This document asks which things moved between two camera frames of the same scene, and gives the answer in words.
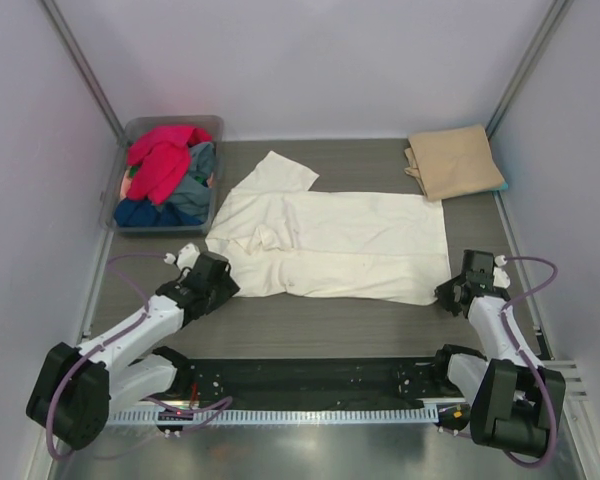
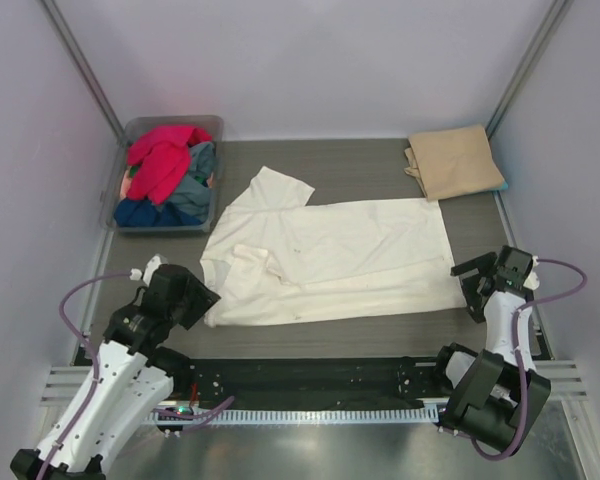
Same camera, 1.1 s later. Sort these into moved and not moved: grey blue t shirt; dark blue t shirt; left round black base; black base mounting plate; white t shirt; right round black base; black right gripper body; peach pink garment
Moved: black right gripper body; white t shirt
Not moved: dark blue t shirt; right round black base; left round black base; grey blue t shirt; peach pink garment; black base mounting plate
